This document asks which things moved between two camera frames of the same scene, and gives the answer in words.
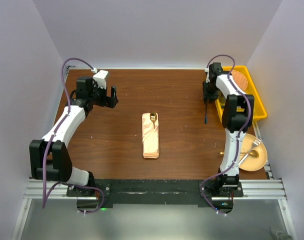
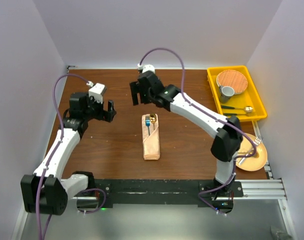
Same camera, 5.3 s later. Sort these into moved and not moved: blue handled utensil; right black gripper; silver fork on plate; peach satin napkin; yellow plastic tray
Moved: blue handled utensil; right black gripper
Not moved: silver fork on plate; yellow plastic tray; peach satin napkin
